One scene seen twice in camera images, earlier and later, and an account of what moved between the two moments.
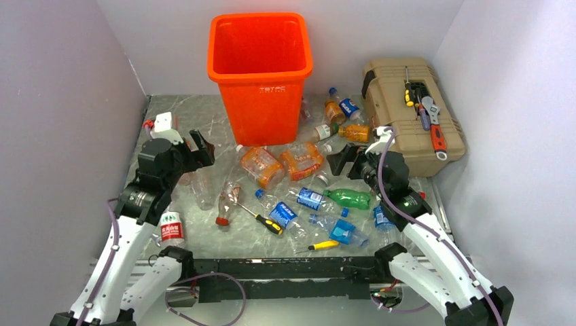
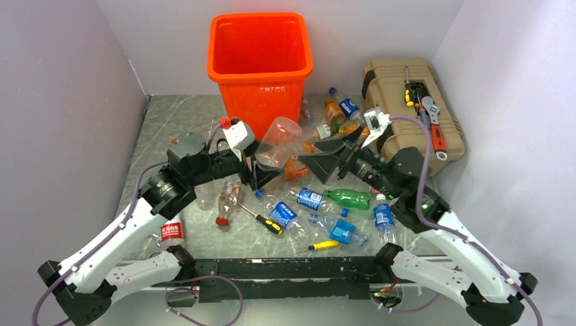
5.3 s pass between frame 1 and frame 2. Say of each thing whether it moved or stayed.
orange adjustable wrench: stayed
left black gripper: moved
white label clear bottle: stayed
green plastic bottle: stayed
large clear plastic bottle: moved
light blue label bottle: stayed
